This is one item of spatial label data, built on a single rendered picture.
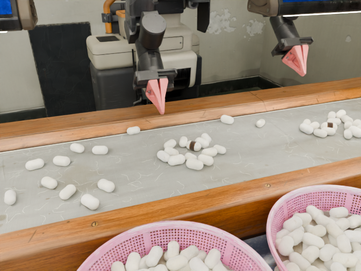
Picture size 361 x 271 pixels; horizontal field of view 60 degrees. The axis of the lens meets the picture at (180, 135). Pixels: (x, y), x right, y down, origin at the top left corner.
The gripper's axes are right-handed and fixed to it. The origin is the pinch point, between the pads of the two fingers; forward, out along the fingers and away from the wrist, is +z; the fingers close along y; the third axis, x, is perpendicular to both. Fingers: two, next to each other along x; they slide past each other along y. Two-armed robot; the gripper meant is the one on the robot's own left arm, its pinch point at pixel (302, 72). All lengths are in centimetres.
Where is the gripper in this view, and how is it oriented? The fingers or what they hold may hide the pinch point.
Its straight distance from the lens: 93.3
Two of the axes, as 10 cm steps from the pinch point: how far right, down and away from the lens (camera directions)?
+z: 2.3, 9.2, -3.2
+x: -2.1, 3.7, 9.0
